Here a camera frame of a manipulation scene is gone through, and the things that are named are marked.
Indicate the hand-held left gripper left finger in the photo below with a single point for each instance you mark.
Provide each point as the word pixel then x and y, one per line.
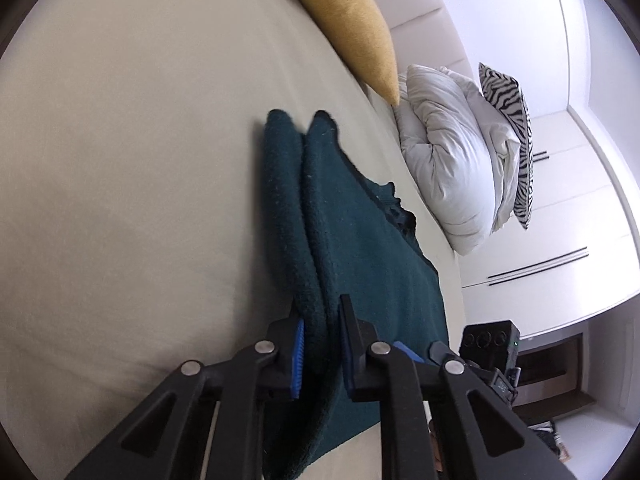
pixel 297 355

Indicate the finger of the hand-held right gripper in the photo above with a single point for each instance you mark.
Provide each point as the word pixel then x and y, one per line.
pixel 407 349

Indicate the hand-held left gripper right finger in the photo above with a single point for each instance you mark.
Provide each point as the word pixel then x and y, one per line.
pixel 357 355

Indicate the dark green sweater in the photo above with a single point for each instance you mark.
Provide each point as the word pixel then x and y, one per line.
pixel 360 260

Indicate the white wardrobe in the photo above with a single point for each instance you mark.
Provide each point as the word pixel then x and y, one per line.
pixel 575 210

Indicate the white folded duvet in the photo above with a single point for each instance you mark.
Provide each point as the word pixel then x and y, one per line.
pixel 450 160

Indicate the zebra print pillow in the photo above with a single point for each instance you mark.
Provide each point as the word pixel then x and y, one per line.
pixel 515 125

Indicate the bed with beige sheet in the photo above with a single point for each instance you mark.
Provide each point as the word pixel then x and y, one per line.
pixel 125 160

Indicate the yellow pillow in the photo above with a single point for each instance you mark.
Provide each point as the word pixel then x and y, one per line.
pixel 350 20

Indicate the cream padded headboard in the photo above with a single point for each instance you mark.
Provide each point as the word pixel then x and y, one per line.
pixel 415 10

